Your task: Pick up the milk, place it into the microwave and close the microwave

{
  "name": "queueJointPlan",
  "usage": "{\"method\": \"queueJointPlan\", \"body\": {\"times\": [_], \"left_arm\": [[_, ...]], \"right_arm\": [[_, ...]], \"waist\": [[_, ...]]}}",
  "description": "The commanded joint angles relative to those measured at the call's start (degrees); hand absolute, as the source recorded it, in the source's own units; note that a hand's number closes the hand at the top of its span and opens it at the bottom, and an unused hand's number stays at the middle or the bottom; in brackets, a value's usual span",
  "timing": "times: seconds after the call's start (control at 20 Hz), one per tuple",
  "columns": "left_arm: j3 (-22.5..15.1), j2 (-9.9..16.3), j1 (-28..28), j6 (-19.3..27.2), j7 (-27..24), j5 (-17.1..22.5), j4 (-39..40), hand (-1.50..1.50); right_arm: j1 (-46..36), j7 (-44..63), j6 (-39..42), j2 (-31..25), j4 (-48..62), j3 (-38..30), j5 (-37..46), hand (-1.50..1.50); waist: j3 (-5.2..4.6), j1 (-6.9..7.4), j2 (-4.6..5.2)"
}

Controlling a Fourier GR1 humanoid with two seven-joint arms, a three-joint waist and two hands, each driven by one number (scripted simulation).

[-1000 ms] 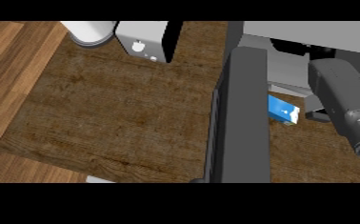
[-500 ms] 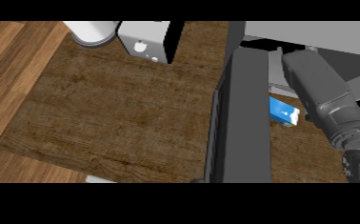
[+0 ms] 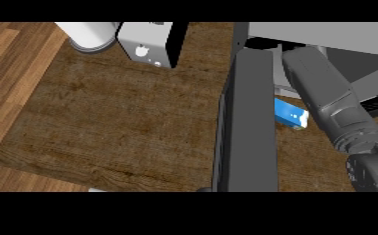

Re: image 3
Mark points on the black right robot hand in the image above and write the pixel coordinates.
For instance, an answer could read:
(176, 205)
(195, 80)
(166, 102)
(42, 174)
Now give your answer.
(262, 43)

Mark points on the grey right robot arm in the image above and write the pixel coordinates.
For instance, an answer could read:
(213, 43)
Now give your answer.
(319, 89)

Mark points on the grey microwave body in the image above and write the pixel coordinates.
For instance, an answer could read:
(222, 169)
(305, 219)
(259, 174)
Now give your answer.
(315, 32)

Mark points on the blue and white milk carton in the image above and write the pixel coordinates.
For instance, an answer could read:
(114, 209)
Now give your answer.
(287, 113)

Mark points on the white and black box appliance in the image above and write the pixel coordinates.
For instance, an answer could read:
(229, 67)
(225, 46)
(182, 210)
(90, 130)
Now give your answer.
(145, 39)

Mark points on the white cylindrical container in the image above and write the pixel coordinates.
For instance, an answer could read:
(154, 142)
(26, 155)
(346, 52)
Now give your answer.
(89, 34)

